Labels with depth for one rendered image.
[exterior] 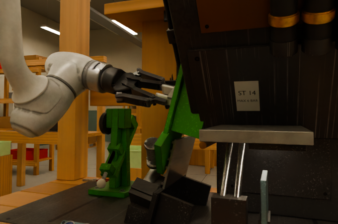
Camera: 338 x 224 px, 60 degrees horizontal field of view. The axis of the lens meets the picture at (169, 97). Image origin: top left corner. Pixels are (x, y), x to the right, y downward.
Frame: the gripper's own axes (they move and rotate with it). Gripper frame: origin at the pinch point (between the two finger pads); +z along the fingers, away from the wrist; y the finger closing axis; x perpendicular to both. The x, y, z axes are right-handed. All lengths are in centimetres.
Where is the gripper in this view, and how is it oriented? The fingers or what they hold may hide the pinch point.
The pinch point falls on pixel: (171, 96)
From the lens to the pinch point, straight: 78.0
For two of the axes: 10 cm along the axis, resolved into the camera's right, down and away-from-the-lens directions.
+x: 0.7, 7.2, 6.9
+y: 4.2, -6.5, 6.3
